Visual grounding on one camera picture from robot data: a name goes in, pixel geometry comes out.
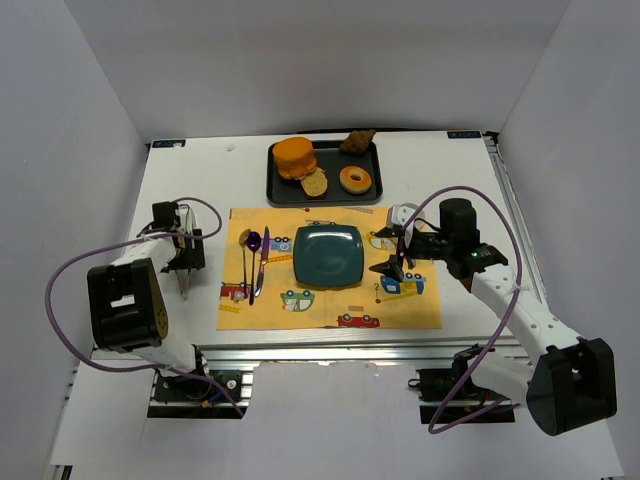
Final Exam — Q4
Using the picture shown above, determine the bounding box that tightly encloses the seeded bread slice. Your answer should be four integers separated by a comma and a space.
301, 167, 328, 199

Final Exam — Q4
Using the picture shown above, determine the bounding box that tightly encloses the glazed donut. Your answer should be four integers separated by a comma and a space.
339, 166, 372, 195

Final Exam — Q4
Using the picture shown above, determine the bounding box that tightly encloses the orange bread loaf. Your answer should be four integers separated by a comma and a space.
272, 137, 317, 180

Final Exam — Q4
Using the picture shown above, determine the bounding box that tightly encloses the aluminium table frame rail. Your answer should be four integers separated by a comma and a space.
89, 130, 551, 421

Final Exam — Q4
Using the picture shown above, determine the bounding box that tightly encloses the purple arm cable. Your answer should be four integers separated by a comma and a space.
399, 185, 523, 435
44, 196, 246, 419

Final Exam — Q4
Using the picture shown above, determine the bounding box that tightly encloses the yellow vehicle print placemat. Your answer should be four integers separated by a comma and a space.
217, 207, 442, 330

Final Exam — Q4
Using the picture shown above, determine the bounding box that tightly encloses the purple iridescent knife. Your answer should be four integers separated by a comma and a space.
254, 227, 270, 297

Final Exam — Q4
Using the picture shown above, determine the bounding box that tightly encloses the black baking tray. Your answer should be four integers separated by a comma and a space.
266, 140, 383, 207

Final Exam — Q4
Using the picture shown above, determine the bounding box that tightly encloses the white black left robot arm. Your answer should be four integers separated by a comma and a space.
87, 201, 211, 399

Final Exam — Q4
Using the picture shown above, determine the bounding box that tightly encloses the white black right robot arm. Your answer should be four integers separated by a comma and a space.
371, 198, 617, 436

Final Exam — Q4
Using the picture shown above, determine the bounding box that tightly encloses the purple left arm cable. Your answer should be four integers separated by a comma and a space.
44, 196, 246, 419

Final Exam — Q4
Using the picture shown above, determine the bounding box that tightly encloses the brown croissant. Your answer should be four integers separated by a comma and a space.
339, 129, 376, 155

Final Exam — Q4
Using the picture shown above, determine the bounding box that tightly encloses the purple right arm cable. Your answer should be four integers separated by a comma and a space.
399, 185, 523, 435

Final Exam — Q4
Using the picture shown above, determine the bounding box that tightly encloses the dark teal square plate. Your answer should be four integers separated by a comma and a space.
293, 224, 364, 289

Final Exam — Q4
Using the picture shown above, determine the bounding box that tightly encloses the purple iridescent spoon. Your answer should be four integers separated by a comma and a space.
247, 230, 262, 306

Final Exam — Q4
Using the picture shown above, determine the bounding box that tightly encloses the pale green mug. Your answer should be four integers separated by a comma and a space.
399, 203, 427, 228

